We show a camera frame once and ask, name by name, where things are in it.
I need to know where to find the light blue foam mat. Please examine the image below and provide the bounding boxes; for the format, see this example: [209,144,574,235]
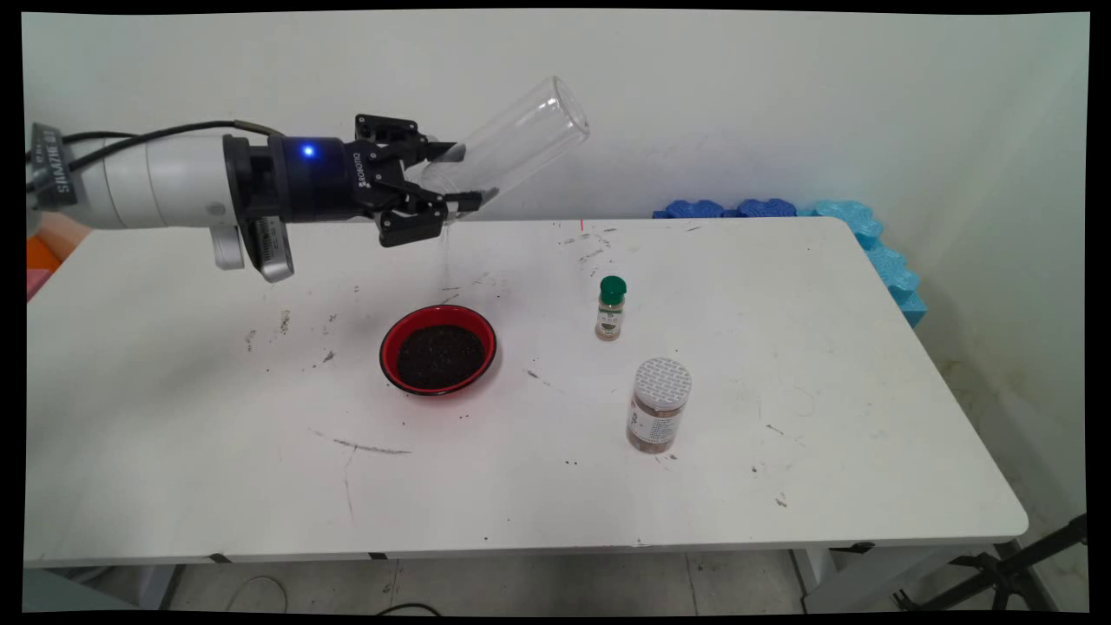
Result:
[799,200,928,329]

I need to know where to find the black cable beige end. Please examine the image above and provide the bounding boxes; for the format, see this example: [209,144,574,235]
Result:
[26,120,286,188]

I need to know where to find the white table leg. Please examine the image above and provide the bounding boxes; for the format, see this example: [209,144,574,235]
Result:
[24,564,187,613]

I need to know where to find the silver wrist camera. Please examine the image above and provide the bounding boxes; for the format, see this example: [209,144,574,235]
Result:
[246,217,296,284]

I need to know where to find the red and black bowl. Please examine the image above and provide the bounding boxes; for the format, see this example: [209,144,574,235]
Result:
[378,304,498,398]

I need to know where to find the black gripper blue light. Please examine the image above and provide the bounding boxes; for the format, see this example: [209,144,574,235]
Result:
[224,114,483,249]

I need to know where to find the foil-sealed jar of brown nuts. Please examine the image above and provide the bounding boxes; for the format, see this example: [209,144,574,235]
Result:
[627,357,694,454]

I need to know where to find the green-capped spice bottle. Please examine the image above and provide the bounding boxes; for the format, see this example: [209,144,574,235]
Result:
[595,275,628,342]

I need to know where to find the black tripod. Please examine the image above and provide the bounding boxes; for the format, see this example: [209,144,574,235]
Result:
[892,514,1088,613]

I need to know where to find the thin grey floor wire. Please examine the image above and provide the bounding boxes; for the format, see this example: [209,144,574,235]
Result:
[227,575,289,613]

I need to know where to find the thin black camera cable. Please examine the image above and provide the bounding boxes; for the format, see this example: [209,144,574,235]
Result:
[26,130,144,166]

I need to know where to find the tall clear plastic jar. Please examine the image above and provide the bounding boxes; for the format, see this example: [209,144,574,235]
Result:
[404,76,591,222]

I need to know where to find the black seeds heap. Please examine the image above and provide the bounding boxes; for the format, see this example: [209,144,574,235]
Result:
[396,326,487,390]

